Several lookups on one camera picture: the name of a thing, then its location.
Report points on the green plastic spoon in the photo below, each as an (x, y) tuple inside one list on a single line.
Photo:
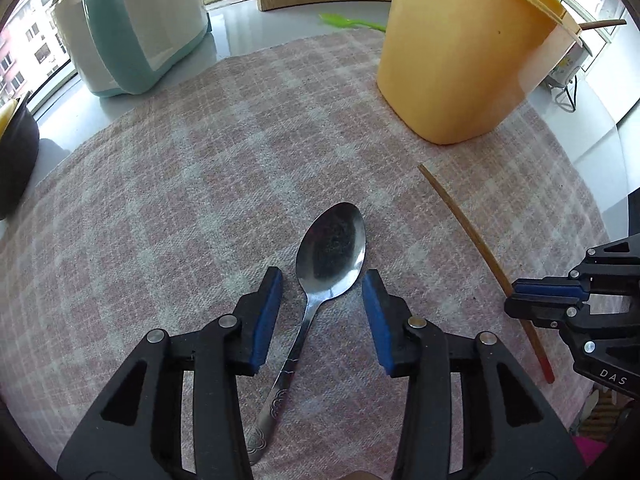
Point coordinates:
[(339, 21)]

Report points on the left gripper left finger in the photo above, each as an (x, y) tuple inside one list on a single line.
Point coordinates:
[(171, 410)]

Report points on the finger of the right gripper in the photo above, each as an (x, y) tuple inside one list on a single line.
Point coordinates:
[(556, 312), (553, 287)]

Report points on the pink plaid table cloth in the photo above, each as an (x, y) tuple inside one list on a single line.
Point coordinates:
[(169, 215)]

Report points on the brown wooden chopstick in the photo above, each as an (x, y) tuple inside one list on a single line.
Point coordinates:
[(495, 269)]

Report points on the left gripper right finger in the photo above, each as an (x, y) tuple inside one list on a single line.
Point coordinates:
[(472, 411)]

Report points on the metal spoon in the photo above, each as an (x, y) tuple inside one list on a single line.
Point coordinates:
[(328, 262)]

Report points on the black pot yellow lid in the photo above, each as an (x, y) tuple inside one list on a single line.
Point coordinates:
[(19, 152)]

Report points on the pink sleeve forearm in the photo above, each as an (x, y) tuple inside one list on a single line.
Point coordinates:
[(589, 449)]

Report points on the white teal electric pot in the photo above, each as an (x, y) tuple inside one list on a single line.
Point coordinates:
[(126, 46)]

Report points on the floral white rice cooker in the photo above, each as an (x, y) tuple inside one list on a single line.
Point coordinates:
[(565, 71)]

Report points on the red chopstick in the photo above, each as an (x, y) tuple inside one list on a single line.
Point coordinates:
[(602, 24)]

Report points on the yellow plastic utensil container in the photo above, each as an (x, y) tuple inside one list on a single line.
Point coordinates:
[(454, 69)]

